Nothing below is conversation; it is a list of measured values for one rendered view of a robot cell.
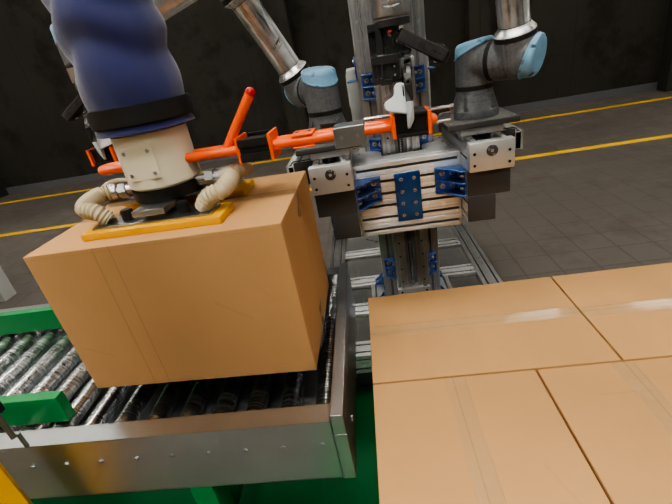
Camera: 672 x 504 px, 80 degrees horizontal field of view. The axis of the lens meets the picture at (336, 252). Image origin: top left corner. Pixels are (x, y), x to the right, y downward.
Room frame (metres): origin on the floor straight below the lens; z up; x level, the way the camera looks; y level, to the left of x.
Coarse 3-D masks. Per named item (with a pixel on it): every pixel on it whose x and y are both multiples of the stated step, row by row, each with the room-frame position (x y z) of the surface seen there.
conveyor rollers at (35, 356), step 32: (0, 352) 1.27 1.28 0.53; (32, 352) 1.21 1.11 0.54; (64, 352) 1.21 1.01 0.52; (0, 384) 1.06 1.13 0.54; (32, 384) 1.05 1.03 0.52; (64, 384) 0.99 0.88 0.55; (224, 384) 0.86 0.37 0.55; (256, 384) 0.84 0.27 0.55; (288, 384) 0.82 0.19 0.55; (320, 384) 0.80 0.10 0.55; (96, 416) 0.83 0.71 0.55; (128, 416) 0.81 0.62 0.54; (160, 416) 0.79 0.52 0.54
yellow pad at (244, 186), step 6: (240, 180) 1.10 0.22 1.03; (246, 180) 1.11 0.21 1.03; (252, 180) 1.11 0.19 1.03; (204, 186) 1.11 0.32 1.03; (240, 186) 1.06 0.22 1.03; (246, 186) 1.05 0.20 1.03; (252, 186) 1.10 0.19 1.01; (234, 192) 1.03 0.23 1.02; (240, 192) 1.03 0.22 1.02; (246, 192) 1.04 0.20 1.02; (186, 198) 1.05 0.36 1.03; (192, 198) 1.05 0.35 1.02; (138, 204) 1.07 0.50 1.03
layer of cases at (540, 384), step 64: (384, 320) 1.02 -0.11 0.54; (448, 320) 0.96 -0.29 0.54; (512, 320) 0.91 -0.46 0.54; (576, 320) 0.86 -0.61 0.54; (640, 320) 0.82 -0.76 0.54; (384, 384) 0.76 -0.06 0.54; (448, 384) 0.72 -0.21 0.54; (512, 384) 0.69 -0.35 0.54; (576, 384) 0.65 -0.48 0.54; (640, 384) 0.62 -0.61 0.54; (384, 448) 0.58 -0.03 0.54; (448, 448) 0.55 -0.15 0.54; (512, 448) 0.53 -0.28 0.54; (576, 448) 0.50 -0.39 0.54; (640, 448) 0.48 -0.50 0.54
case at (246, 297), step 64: (256, 192) 1.03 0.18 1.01; (64, 256) 0.85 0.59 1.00; (128, 256) 0.83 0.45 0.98; (192, 256) 0.81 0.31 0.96; (256, 256) 0.79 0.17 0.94; (320, 256) 1.12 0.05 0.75; (64, 320) 0.86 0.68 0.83; (128, 320) 0.84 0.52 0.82; (192, 320) 0.82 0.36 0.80; (256, 320) 0.79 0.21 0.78; (320, 320) 0.93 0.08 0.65; (128, 384) 0.85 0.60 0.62
